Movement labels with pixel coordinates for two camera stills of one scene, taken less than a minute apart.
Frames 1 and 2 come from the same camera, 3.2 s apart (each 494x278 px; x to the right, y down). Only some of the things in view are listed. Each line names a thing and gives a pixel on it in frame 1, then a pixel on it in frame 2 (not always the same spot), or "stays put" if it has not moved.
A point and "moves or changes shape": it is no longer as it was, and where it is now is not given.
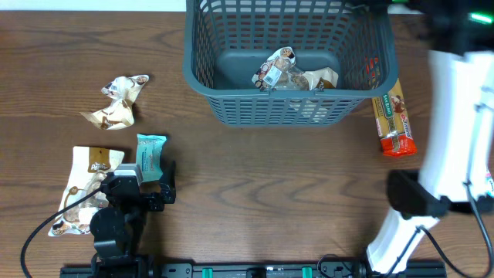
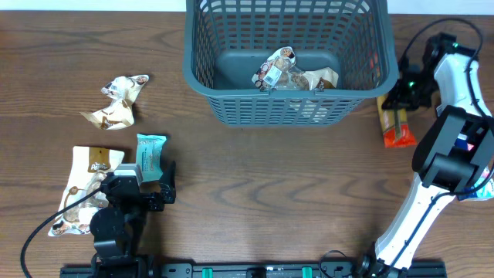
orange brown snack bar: x=393 y=123 moves or changes shape
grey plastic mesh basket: x=229 y=42 stays put
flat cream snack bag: x=89 y=168 stays put
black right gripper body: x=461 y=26 → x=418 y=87
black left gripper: x=157 y=201 stays put
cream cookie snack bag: x=278 y=72 stays put
